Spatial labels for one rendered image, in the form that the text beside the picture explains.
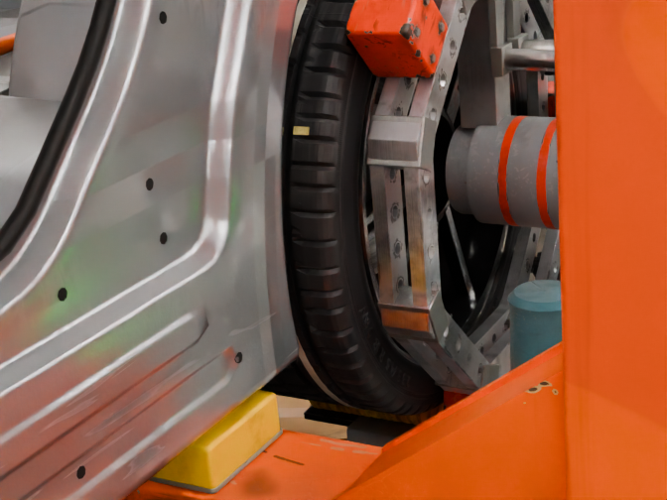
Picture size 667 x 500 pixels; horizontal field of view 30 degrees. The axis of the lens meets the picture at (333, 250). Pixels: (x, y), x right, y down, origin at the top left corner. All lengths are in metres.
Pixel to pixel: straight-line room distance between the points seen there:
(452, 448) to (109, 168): 0.38
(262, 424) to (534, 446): 0.35
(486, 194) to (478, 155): 0.05
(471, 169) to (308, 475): 0.48
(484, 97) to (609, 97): 0.67
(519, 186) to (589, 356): 0.58
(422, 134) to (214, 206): 0.27
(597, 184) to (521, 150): 0.61
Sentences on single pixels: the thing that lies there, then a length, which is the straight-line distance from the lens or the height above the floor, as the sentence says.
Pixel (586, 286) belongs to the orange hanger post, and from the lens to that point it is 0.96.
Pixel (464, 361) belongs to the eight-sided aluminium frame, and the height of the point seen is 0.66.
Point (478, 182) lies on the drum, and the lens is 1.55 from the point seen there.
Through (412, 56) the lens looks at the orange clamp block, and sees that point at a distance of 1.35.
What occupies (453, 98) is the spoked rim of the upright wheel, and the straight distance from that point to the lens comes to 1.69.
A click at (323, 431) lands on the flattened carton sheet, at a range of 2.78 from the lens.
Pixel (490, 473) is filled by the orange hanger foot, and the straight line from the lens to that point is 1.10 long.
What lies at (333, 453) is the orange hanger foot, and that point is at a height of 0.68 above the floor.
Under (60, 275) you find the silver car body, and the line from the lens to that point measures 1.05.
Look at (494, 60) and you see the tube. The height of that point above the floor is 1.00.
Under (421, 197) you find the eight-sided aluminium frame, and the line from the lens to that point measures 1.36.
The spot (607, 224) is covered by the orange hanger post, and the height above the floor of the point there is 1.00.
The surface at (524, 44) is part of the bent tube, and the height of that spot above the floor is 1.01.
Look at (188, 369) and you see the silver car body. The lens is 1.17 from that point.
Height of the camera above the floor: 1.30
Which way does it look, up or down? 19 degrees down
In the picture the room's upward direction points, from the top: 5 degrees counter-clockwise
